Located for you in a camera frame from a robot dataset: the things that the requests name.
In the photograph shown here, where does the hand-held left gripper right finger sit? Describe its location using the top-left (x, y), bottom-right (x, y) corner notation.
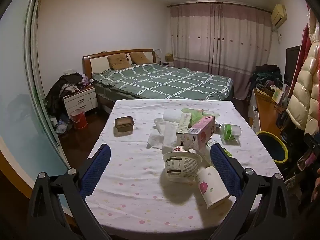
top-left (209, 144), bottom-right (293, 240)

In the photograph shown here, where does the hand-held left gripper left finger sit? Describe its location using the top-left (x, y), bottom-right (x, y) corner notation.
top-left (26, 144), bottom-right (118, 240)

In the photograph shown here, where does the clear jar with green lid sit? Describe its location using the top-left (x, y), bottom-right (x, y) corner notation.
top-left (219, 124), bottom-right (242, 142)

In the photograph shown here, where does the pink strawberry milk carton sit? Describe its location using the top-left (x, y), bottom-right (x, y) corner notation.
top-left (184, 116), bottom-right (217, 150)

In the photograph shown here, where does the dark bin with yellow rim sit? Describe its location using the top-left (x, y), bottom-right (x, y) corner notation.
top-left (255, 131), bottom-right (289, 164)

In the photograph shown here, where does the person's right hand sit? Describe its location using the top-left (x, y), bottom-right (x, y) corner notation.
top-left (310, 167), bottom-right (320, 203)

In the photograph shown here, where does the white paper cup pink print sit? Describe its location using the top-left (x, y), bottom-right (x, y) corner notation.
top-left (196, 166), bottom-right (231, 210)

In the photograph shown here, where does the spotted white tablecloth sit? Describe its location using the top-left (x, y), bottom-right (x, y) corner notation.
top-left (85, 99), bottom-right (282, 233)

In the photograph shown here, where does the white yogurt tub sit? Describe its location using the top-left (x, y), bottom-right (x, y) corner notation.
top-left (162, 151), bottom-right (203, 183)

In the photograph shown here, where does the red bucket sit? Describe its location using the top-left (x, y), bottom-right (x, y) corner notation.
top-left (70, 109), bottom-right (88, 130)

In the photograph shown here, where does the brown rectangular tray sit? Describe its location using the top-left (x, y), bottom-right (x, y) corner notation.
top-left (114, 116), bottom-right (135, 132)

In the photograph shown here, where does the clear plastic bag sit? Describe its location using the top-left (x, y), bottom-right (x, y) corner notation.
top-left (51, 116), bottom-right (74, 134)

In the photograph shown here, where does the white green carton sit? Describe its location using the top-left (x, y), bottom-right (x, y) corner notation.
top-left (176, 112), bottom-right (192, 143)

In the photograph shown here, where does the green plastic bag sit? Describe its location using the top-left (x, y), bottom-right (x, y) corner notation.
top-left (181, 107), bottom-right (220, 122)

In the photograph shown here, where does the crumpled white tissue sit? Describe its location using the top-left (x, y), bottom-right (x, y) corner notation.
top-left (146, 117), bottom-right (180, 152)

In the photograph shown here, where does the white nightstand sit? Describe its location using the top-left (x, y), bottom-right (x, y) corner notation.
top-left (62, 84), bottom-right (98, 119)

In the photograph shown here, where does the wooden desk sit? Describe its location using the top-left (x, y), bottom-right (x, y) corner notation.
top-left (249, 87), bottom-right (288, 135)

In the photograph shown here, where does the dark clutter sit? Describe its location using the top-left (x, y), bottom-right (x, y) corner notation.
top-left (296, 132), bottom-right (320, 173)

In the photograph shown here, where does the dark clothes heap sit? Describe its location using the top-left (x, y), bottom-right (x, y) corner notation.
top-left (45, 73), bottom-right (87, 120)

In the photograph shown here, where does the wardrobe sliding door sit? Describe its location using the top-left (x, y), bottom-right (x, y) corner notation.
top-left (0, 0), bottom-right (73, 205)

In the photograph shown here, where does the mixed clothes pile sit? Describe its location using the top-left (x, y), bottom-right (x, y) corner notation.
top-left (249, 64), bottom-right (284, 93)

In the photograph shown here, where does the wooden bed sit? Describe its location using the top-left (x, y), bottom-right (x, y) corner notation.
top-left (82, 49), bottom-right (235, 110)

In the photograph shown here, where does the green checked duvet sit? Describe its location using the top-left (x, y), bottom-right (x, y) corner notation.
top-left (91, 63), bottom-right (234, 100)

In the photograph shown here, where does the brown pillow with face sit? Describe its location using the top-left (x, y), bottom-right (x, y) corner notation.
top-left (107, 53), bottom-right (132, 70)

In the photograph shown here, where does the cream puffer jacket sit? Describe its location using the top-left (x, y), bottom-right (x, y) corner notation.
top-left (286, 40), bottom-right (320, 135)

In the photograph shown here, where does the black television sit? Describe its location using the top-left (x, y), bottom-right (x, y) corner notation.
top-left (284, 45), bottom-right (302, 87)

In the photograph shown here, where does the pink striped curtain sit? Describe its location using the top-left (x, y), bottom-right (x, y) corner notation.
top-left (167, 2), bottom-right (272, 100)

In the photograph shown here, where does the red jacket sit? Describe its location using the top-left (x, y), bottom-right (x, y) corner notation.
top-left (299, 5), bottom-right (320, 55)

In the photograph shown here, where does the wall air conditioner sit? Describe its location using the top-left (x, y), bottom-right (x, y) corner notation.
top-left (271, 4), bottom-right (288, 27)

